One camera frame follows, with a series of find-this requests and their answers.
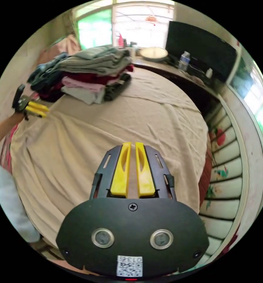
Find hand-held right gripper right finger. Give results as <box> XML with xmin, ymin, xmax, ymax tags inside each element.
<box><xmin>135</xmin><ymin>142</ymin><xmax>156</xmax><ymax>198</ymax></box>

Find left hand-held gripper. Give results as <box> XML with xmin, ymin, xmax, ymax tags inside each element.
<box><xmin>16</xmin><ymin>94</ymin><xmax>50</xmax><ymax>121</ymax></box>

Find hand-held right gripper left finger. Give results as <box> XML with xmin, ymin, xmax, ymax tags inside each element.
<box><xmin>110</xmin><ymin>142</ymin><xmax>132</xmax><ymax>196</ymax></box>

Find person's left forearm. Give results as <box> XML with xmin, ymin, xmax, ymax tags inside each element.
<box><xmin>0</xmin><ymin>115</ymin><xmax>19</xmax><ymax>149</ymax></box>

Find beige long pants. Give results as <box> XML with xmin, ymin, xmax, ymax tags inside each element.
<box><xmin>10</xmin><ymin>94</ymin><xmax>212</xmax><ymax>250</ymax></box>

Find person's left hand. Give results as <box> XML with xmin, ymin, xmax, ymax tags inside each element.
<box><xmin>12</xmin><ymin>109</ymin><xmax>25</xmax><ymax>121</ymax></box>

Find pink curtain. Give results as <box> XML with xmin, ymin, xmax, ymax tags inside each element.
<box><xmin>37</xmin><ymin>33</ymin><xmax>82</xmax><ymax>65</ymax></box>

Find pile of clothes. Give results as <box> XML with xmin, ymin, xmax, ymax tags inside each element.
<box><xmin>27</xmin><ymin>47</ymin><xmax>134</xmax><ymax>106</ymax></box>

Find person's body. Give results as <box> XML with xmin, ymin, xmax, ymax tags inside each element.
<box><xmin>0</xmin><ymin>151</ymin><xmax>41</xmax><ymax>243</ymax></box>

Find bed with beige sheet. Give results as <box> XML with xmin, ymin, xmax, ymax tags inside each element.
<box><xmin>0</xmin><ymin>65</ymin><xmax>249</xmax><ymax>266</ymax></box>

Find large bright window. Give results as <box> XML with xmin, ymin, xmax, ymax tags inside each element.
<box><xmin>75</xmin><ymin>0</ymin><xmax>177</xmax><ymax>50</ymax></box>

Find small side window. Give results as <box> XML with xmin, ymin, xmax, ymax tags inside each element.
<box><xmin>230</xmin><ymin>58</ymin><xmax>263</xmax><ymax>134</ymax></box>

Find dark table with television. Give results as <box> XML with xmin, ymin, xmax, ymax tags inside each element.
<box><xmin>131</xmin><ymin>21</ymin><xmax>239</xmax><ymax>121</ymax></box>

